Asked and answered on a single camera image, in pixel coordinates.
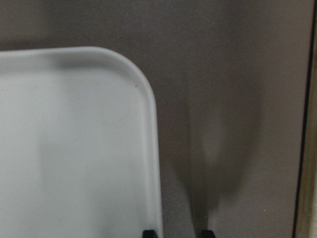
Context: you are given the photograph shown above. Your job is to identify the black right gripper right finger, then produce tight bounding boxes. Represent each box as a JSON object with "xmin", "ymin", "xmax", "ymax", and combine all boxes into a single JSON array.
[{"xmin": 201, "ymin": 230, "xmax": 214, "ymax": 238}]

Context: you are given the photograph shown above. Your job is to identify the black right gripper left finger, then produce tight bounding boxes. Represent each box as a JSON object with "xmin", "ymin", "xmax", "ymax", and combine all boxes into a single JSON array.
[{"xmin": 142, "ymin": 230, "xmax": 157, "ymax": 238}]

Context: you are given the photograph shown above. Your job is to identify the white rabbit tray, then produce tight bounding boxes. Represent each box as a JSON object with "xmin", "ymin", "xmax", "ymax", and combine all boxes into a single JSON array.
[{"xmin": 0, "ymin": 47, "xmax": 163, "ymax": 238}]

